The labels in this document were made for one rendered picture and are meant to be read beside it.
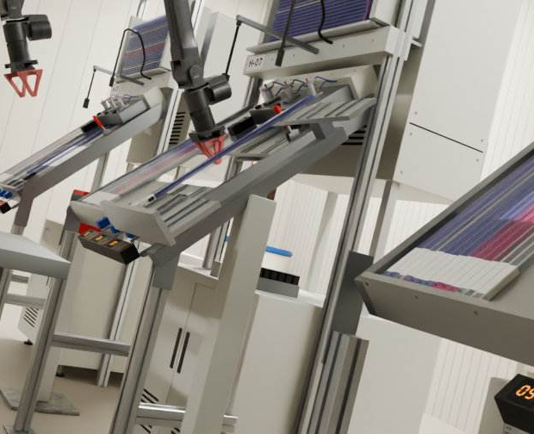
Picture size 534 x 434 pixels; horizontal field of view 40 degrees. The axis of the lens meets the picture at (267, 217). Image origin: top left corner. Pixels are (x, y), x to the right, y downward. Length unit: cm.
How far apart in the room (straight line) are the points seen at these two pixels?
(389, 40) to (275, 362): 89
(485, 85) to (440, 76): 18
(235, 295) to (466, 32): 115
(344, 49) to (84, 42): 404
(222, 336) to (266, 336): 44
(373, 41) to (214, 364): 101
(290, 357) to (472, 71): 98
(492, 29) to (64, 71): 414
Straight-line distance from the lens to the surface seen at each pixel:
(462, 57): 224
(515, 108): 474
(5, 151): 583
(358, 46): 210
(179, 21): 193
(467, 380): 452
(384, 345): 212
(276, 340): 191
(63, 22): 599
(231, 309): 145
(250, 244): 145
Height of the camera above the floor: 73
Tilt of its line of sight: 3 degrees up
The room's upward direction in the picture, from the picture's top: 14 degrees clockwise
